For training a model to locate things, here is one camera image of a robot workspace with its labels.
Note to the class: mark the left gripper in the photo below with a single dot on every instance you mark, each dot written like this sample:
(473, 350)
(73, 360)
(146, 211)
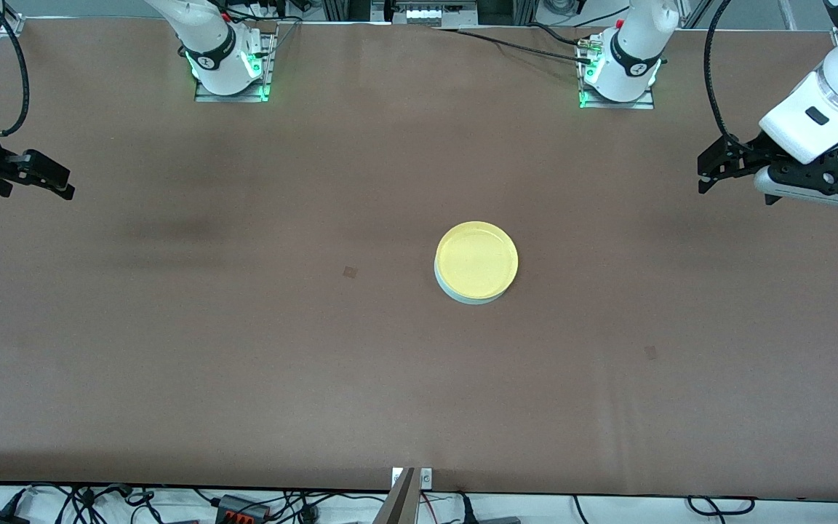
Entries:
(748, 154)

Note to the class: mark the yellow round plate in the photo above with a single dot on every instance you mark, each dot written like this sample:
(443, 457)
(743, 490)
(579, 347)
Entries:
(477, 260)

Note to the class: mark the pale green round plate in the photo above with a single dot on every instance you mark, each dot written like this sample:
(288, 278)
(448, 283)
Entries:
(473, 301)

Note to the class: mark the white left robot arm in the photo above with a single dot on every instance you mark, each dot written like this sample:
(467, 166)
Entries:
(630, 73)

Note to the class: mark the white terminal strip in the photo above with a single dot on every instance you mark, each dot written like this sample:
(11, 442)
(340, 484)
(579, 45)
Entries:
(437, 14)

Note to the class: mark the brown table cover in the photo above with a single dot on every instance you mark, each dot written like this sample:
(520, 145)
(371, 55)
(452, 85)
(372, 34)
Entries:
(419, 400)

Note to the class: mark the black red power strip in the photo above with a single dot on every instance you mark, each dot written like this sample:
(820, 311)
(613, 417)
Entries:
(241, 507)

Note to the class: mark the black plug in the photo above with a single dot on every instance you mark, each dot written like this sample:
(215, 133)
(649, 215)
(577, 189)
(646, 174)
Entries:
(467, 509)

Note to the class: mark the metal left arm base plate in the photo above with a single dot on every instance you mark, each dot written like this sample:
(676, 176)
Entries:
(644, 103)

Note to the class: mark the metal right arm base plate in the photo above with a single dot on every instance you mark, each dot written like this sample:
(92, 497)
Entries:
(204, 97)

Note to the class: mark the white metal bracket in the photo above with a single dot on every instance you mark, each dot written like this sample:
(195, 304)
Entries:
(426, 478)

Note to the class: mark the grey angled post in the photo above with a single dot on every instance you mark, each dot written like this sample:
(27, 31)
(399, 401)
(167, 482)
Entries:
(398, 506)

